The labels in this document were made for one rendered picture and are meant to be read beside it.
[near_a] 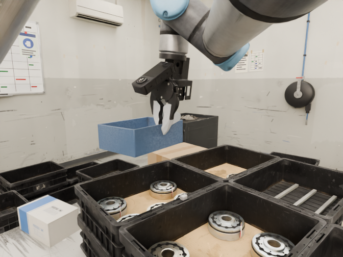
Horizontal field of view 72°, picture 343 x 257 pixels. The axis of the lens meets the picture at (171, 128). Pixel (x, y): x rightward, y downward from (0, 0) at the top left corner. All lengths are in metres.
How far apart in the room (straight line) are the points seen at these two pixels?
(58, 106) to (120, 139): 3.11
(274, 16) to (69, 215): 0.90
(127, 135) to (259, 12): 0.45
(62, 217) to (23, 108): 2.68
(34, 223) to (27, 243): 0.07
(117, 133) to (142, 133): 0.07
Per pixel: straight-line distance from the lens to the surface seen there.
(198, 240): 0.71
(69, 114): 3.77
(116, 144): 0.63
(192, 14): 0.50
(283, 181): 1.16
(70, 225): 1.00
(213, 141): 2.59
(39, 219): 0.98
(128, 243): 0.55
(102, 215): 0.65
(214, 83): 4.28
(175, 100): 0.59
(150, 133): 0.61
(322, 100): 3.77
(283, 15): 0.20
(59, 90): 3.70
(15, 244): 1.06
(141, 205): 0.87
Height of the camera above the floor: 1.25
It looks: 11 degrees down
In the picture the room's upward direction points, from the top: straight up
